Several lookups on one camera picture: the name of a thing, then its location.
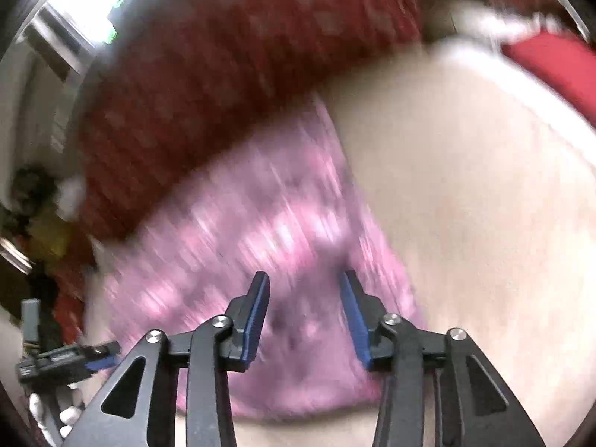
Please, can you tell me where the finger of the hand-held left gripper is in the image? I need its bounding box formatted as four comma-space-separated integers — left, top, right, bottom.
84, 342, 121, 374

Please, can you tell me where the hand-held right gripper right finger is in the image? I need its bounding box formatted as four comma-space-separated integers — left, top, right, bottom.
338, 269, 548, 447

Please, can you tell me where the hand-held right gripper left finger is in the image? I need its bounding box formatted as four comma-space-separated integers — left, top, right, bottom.
60, 270, 271, 447

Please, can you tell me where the pink floral garment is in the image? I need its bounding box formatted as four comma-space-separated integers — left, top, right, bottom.
86, 95, 431, 422

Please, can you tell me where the pile of clothes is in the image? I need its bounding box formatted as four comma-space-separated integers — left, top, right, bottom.
0, 163, 96, 340

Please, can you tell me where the person's left hand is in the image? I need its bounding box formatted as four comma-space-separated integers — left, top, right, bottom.
28, 382, 85, 437

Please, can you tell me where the beige fleece blanket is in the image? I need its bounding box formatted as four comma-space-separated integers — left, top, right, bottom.
172, 39, 596, 447

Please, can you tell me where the red patterned blanket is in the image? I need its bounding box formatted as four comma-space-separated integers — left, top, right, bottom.
77, 0, 424, 243

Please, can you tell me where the red cushion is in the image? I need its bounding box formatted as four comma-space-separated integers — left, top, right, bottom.
500, 32, 596, 126

